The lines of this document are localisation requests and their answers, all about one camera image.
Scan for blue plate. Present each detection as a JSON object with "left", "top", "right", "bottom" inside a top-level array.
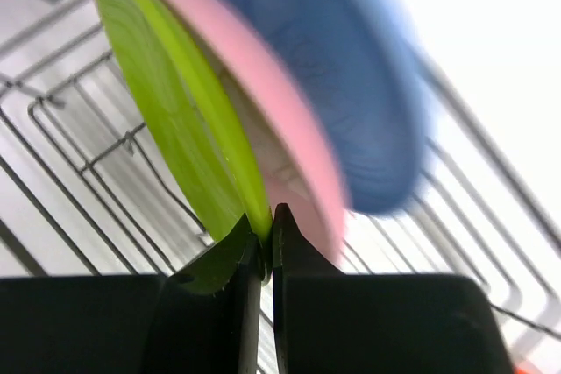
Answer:
[{"left": 228, "top": 0, "right": 429, "bottom": 215}]

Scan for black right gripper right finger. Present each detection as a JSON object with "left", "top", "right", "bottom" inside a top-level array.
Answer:
[{"left": 273, "top": 204, "right": 513, "bottom": 374}]

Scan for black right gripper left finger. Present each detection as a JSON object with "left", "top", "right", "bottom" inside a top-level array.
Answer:
[{"left": 1, "top": 218, "right": 260, "bottom": 373}]

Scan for pink plate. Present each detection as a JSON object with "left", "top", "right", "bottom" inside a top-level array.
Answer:
[{"left": 89, "top": 0, "right": 352, "bottom": 268}]

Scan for green plate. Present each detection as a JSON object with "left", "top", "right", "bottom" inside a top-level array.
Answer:
[{"left": 95, "top": 0, "right": 273, "bottom": 285}]

